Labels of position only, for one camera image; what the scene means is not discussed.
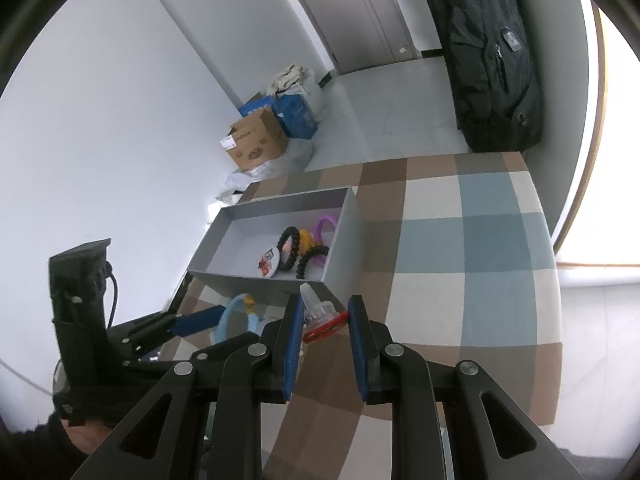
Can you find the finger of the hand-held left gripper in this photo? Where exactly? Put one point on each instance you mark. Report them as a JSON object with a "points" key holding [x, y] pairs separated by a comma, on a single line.
{"points": [[200, 321]]}

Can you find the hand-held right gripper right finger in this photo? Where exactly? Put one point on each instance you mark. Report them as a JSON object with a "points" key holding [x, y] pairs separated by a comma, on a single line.
{"points": [[359, 350]]}

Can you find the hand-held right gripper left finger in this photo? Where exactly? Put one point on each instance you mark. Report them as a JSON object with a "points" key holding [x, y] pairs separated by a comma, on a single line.
{"points": [[294, 350]]}

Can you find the grey cardboard box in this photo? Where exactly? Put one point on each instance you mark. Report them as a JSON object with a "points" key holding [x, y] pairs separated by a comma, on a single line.
{"points": [[225, 286]]}

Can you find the yellow hair accessory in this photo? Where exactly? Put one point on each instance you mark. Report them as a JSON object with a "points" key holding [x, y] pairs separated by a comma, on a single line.
{"points": [[307, 240]]}

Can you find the person's left forearm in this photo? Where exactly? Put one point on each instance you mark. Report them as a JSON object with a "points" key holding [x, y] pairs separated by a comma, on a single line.
{"points": [[30, 452]]}

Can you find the person's left hand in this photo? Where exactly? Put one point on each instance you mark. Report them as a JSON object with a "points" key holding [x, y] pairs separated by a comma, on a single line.
{"points": [[87, 435]]}

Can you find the checked tablecloth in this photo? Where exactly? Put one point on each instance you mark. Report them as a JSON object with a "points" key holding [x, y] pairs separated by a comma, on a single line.
{"points": [[450, 310]]}

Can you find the brown cardboard box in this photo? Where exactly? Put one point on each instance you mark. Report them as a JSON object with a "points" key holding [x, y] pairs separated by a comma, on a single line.
{"points": [[255, 140]]}

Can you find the white plastic sheet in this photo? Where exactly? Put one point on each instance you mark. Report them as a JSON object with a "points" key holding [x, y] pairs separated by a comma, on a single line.
{"points": [[295, 154]]}

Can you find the blue carton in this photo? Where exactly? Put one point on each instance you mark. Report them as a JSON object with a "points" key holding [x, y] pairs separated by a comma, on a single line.
{"points": [[295, 115], [252, 108]]}

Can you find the clear plastic bag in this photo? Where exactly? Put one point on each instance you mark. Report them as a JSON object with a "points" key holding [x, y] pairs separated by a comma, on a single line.
{"points": [[315, 95]]}

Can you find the arched gold-framed mirror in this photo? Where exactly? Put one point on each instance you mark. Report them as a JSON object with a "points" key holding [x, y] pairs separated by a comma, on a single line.
{"points": [[600, 160]]}

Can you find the black backpack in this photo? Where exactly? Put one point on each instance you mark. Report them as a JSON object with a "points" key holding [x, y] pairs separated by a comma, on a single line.
{"points": [[485, 60]]}

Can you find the grey door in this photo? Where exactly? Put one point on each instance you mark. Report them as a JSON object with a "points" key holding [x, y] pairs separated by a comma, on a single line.
{"points": [[360, 20]]}

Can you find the black coat rack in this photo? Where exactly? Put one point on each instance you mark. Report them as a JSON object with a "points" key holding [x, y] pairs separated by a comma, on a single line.
{"points": [[422, 0]]}

